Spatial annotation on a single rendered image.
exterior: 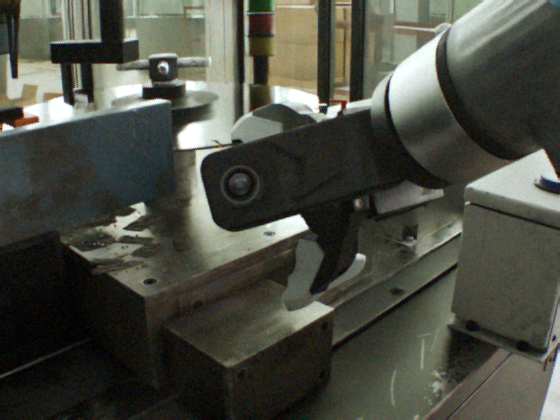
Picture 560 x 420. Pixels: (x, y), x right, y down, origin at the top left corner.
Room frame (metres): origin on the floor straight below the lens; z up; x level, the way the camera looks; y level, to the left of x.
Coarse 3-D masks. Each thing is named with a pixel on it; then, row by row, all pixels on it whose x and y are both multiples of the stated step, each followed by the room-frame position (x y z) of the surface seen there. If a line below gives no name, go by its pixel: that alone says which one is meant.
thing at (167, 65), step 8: (152, 56) 0.59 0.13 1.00; (160, 56) 0.59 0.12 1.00; (168, 56) 0.59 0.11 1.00; (176, 56) 0.59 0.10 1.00; (120, 64) 0.58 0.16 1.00; (128, 64) 0.58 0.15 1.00; (136, 64) 0.59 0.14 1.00; (144, 64) 0.59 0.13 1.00; (152, 64) 0.58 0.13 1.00; (160, 64) 0.56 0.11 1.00; (168, 64) 0.58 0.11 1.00; (176, 64) 0.59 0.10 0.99; (184, 64) 0.59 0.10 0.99; (192, 64) 0.60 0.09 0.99; (200, 64) 0.60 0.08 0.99; (208, 64) 0.60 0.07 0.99; (152, 72) 0.58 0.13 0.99; (160, 72) 0.55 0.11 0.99; (168, 72) 0.58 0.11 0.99; (176, 72) 0.59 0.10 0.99; (152, 80) 0.59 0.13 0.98; (160, 80) 0.58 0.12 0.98; (168, 80) 0.58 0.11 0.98; (176, 80) 0.59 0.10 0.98
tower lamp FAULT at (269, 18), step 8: (248, 16) 0.87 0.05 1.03; (256, 16) 0.87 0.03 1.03; (264, 16) 0.87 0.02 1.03; (272, 16) 0.87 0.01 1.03; (248, 24) 0.87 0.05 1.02; (256, 24) 0.87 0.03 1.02; (264, 24) 0.87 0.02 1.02; (272, 24) 0.87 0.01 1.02; (248, 32) 0.87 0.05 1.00; (256, 32) 0.87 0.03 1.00; (264, 32) 0.87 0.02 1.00; (272, 32) 0.87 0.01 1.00
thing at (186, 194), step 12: (180, 156) 0.57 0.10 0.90; (192, 156) 0.59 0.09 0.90; (180, 168) 0.57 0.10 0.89; (192, 168) 0.58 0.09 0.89; (180, 180) 0.57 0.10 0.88; (192, 180) 0.58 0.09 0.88; (180, 192) 0.57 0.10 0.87; (192, 192) 0.58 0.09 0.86; (144, 204) 0.58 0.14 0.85; (156, 204) 0.57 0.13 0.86; (168, 204) 0.57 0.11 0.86; (180, 204) 0.57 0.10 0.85
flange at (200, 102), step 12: (144, 84) 0.59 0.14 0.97; (180, 84) 0.59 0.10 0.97; (132, 96) 0.61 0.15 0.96; (144, 96) 0.58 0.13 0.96; (156, 96) 0.57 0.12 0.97; (168, 96) 0.57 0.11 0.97; (180, 96) 0.58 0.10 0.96; (192, 96) 0.59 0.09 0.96; (204, 96) 0.60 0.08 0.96; (216, 96) 0.60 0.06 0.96; (180, 108) 0.55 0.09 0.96; (192, 108) 0.55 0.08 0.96; (204, 108) 0.56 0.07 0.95; (216, 108) 0.58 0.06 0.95
